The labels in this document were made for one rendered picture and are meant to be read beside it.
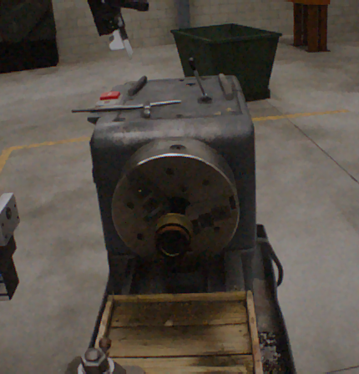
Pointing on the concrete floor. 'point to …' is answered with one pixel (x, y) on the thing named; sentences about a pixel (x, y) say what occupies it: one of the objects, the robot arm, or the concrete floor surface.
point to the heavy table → (310, 35)
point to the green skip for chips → (230, 54)
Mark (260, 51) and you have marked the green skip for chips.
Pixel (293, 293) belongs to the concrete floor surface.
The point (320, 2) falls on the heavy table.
